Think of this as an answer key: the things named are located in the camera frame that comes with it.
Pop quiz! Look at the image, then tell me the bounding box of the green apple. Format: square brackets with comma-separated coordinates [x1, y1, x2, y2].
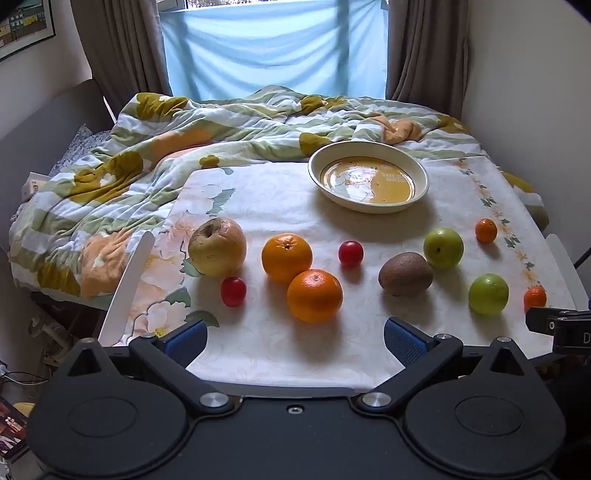
[468, 273, 509, 316]
[423, 227, 464, 270]

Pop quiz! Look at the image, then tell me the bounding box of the grey headboard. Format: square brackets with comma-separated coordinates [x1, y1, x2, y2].
[0, 78, 114, 185]

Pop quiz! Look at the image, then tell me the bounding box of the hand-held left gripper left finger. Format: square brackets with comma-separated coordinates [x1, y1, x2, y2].
[60, 320, 236, 415]

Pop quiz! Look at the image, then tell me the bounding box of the yellow wrinkled apple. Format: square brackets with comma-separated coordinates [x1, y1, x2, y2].
[188, 217, 247, 278]

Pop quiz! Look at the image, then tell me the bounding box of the framed wall poster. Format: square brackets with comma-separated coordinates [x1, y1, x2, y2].
[0, 0, 56, 62]

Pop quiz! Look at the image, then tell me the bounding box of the tablet screen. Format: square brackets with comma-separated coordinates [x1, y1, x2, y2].
[0, 396, 29, 460]

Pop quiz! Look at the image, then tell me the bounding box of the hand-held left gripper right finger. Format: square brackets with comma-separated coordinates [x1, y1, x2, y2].
[355, 318, 534, 415]

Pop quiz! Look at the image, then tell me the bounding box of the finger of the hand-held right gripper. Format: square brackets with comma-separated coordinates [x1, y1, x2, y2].
[525, 307, 561, 334]

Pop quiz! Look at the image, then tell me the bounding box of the floral white tablecloth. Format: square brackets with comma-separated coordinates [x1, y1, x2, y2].
[99, 154, 578, 393]

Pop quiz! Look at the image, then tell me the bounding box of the orange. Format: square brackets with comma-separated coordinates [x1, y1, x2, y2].
[261, 233, 314, 284]
[287, 269, 344, 324]

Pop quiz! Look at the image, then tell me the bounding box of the brown curtain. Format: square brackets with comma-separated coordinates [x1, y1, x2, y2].
[385, 0, 472, 118]
[69, 0, 174, 116]

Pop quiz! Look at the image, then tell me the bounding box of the cream bowl with yellow inside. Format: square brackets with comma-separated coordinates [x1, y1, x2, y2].
[308, 141, 430, 214]

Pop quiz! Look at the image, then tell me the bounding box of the red cherry tomato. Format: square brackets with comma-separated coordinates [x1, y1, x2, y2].
[338, 241, 364, 267]
[220, 277, 247, 308]

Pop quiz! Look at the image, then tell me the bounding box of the light blue sheer curtain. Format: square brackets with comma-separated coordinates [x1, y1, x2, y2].
[159, 0, 391, 102]

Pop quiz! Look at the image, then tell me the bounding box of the striped floral blanket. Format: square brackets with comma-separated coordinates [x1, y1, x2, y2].
[9, 85, 550, 298]

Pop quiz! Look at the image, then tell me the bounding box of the white box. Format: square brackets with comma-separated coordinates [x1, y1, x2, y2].
[23, 172, 49, 201]

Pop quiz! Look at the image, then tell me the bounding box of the small tangerine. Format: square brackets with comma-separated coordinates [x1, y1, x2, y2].
[475, 218, 498, 244]
[523, 285, 548, 315]

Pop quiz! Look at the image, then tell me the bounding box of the brown kiwi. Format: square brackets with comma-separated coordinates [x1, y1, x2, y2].
[378, 252, 434, 296]

